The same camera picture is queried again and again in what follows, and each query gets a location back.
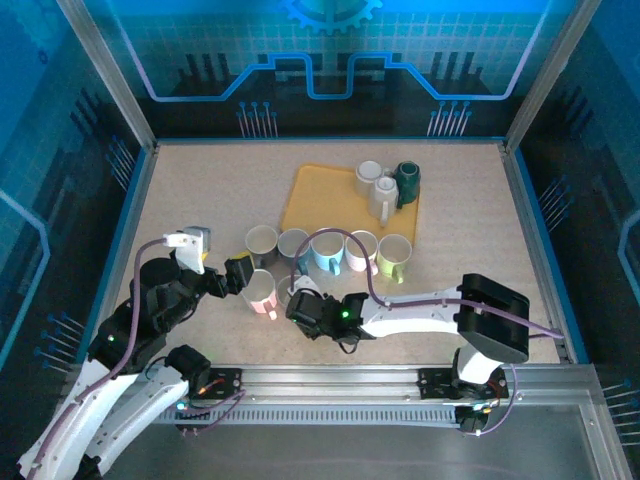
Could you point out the grey mug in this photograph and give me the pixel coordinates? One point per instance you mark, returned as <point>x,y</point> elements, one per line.
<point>261,239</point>

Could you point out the pale pink mug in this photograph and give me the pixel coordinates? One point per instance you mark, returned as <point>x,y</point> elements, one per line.
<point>356,257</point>

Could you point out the light blue mug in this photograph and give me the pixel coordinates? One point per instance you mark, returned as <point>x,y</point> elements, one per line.
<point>327,247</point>

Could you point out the light green mug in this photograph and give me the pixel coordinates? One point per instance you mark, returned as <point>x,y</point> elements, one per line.
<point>395,250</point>

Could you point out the white mug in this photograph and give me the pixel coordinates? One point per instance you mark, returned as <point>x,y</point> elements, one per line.
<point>384,192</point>

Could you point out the cream mug red inside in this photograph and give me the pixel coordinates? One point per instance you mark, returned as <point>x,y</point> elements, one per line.
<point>369,171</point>

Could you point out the dark green mug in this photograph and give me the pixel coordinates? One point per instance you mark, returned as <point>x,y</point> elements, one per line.
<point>407,180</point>

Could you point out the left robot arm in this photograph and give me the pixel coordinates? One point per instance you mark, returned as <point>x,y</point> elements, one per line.
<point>100,425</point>

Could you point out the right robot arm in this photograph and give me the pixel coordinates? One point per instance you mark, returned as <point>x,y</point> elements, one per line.
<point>415,314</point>

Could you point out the yellow tray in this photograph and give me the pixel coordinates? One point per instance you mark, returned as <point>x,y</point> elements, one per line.
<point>320,200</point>

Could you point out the black controller box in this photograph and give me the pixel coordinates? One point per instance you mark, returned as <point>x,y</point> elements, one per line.
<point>472,419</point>
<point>189,414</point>

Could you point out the grey metal front panel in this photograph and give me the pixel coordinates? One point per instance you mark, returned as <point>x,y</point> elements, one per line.
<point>325,455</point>

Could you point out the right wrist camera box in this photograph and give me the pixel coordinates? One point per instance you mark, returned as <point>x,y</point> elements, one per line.
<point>305,283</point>

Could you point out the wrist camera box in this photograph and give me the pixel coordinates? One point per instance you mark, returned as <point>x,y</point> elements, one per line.
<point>305,283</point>
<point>195,242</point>

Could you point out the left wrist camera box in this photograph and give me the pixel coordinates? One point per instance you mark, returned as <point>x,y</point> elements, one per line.
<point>195,242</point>

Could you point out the aluminium mounting rail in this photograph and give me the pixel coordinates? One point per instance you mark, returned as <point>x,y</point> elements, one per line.
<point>330,382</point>

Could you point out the aluminium table side rail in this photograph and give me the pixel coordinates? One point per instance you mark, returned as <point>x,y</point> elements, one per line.
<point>139,200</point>
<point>520,200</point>

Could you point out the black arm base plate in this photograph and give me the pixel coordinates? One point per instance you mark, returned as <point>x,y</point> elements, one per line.
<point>227,382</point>
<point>435,384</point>

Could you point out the aluminium frame post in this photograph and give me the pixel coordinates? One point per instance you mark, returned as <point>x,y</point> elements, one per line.
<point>550,75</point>
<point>110,75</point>

